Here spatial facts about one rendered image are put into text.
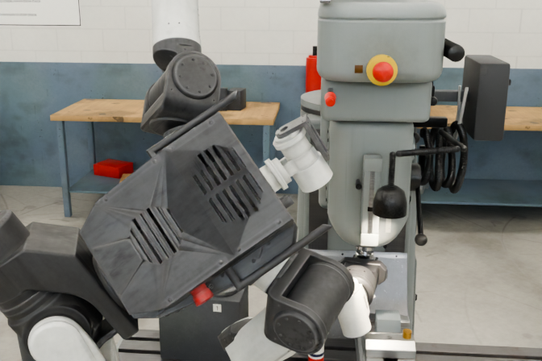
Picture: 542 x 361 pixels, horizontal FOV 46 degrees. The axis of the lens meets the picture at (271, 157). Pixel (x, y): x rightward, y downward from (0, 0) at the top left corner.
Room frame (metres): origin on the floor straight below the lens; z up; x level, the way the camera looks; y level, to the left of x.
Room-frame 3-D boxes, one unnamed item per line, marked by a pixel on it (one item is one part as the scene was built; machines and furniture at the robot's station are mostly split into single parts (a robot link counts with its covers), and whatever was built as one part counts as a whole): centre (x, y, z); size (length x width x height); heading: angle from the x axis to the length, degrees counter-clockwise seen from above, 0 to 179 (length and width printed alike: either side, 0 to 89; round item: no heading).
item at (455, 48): (1.52, -0.39, 1.79); 0.45 x 0.04 x 0.04; 175
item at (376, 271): (1.41, -0.21, 1.23); 0.13 x 0.12 x 0.10; 74
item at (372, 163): (1.39, -0.23, 1.45); 0.04 x 0.04 x 0.21; 85
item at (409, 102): (1.54, -0.24, 1.68); 0.34 x 0.24 x 0.10; 175
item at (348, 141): (1.51, -0.24, 1.47); 0.21 x 0.19 x 0.32; 85
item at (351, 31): (1.52, -0.24, 1.81); 0.47 x 0.26 x 0.16; 175
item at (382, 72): (1.25, -0.22, 1.76); 0.04 x 0.03 x 0.04; 85
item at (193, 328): (1.56, 0.18, 1.05); 0.22 x 0.12 x 0.20; 81
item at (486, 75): (1.77, -0.60, 1.62); 0.20 x 0.09 x 0.21; 175
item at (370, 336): (1.44, -0.30, 1.04); 0.12 x 0.06 x 0.04; 86
